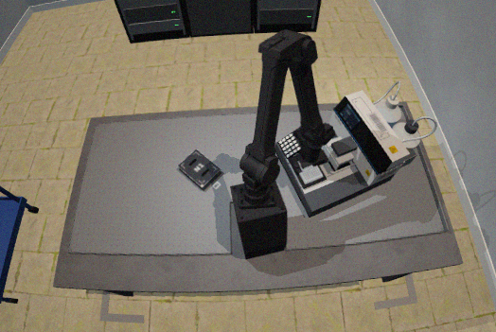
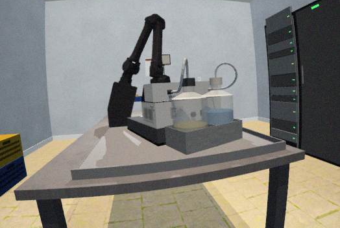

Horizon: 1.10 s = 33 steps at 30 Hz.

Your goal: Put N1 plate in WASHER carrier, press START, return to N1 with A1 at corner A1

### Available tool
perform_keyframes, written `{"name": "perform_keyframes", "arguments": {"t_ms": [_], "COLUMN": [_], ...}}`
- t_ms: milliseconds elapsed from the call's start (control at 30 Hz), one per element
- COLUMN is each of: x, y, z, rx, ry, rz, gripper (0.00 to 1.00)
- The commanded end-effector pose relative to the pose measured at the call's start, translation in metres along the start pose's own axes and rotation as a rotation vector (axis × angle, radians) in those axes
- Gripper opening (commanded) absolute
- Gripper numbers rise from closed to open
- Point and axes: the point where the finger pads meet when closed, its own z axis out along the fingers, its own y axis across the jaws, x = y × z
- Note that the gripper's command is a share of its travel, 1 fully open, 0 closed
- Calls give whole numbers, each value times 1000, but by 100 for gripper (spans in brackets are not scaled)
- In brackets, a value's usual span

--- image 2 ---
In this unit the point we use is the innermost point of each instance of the clear plastic bottle with black cap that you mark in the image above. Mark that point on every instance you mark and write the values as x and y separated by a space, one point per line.
189 109

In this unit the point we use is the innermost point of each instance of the clear bottle with grey cap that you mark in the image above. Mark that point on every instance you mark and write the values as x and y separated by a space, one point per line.
219 103

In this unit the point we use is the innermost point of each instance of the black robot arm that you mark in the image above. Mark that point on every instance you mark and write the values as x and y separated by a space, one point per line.
157 24

